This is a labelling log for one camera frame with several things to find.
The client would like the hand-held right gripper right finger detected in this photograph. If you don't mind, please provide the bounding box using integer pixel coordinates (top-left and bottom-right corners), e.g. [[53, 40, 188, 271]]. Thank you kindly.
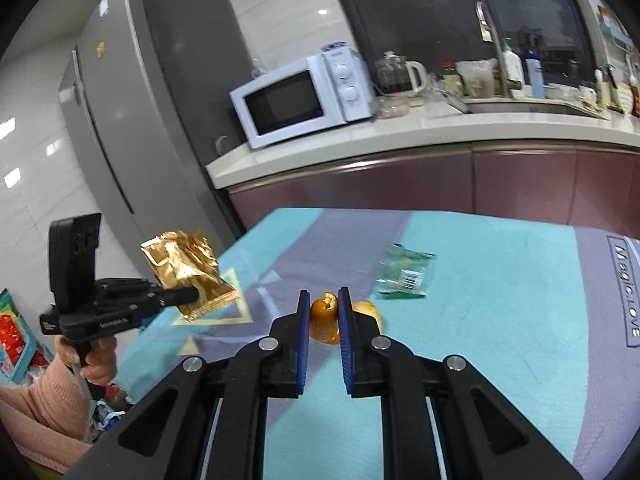
[[337, 286, 583, 480]]

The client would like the grey refrigerator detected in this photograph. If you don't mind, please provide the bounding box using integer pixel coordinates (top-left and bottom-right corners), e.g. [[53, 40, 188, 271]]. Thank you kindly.
[[57, 0, 261, 262]]

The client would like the crumpled plastic bag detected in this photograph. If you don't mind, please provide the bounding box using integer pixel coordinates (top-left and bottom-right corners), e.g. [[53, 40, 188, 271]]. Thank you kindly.
[[92, 382, 132, 432]]

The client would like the blue bottle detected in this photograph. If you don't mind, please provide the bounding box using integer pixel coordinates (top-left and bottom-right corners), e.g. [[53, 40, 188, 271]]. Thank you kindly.
[[525, 50, 546, 100]]

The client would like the wall utensil rack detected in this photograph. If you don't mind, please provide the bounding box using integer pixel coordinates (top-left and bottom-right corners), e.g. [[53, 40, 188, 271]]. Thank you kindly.
[[596, 5, 640, 116]]

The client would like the glass kettle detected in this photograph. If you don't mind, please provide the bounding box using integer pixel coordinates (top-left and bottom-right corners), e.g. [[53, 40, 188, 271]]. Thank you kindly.
[[374, 51, 428, 96]]

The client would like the clear plastic food bag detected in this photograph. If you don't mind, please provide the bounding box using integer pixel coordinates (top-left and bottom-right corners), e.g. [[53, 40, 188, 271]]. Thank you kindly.
[[457, 60, 497, 99]]

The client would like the dark window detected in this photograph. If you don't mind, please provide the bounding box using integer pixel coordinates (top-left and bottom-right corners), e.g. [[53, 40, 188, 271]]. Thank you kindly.
[[320, 0, 601, 92]]

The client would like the clear glass dish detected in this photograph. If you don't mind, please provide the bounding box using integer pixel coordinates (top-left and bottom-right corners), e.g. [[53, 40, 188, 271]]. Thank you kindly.
[[374, 92, 412, 119]]

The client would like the kitchen counter with purple cabinets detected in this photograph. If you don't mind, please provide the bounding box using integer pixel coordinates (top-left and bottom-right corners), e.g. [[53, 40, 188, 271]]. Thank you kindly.
[[205, 100, 640, 242]]

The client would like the white pump bottle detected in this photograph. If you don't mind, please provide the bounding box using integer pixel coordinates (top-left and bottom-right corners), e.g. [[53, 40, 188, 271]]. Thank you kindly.
[[501, 37, 526, 88]]

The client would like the white microwave oven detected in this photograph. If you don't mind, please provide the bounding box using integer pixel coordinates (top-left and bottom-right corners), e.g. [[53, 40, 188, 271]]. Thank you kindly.
[[229, 46, 376, 150]]

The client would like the teal box with red packets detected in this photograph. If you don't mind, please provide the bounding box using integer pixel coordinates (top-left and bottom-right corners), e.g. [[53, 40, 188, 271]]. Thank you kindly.
[[0, 287, 53, 397]]

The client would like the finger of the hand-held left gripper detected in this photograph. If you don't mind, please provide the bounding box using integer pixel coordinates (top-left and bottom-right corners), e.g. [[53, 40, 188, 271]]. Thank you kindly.
[[150, 282, 201, 312]]

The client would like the small jar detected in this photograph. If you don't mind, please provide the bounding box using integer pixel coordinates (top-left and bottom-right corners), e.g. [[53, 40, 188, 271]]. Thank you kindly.
[[442, 62, 463, 96]]

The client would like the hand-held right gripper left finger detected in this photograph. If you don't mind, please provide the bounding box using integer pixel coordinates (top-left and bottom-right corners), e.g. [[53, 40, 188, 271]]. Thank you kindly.
[[75, 289, 312, 480]]

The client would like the kitchen sink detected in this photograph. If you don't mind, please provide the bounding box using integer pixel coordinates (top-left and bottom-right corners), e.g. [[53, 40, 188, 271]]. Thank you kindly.
[[462, 97, 608, 121]]

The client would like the gold foil snack wrapper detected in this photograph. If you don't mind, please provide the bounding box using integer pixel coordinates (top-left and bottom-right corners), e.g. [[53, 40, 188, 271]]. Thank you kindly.
[[140, 229, 240, 322]]

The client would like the person's left hand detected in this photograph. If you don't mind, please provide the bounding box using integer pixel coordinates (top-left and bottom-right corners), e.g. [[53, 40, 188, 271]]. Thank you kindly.
[[54, 332, 119, 387]]

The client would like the green snack wrapper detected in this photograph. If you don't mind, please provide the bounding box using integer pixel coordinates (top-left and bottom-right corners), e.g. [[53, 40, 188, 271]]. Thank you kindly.
[[376, 242, 437, 300]]

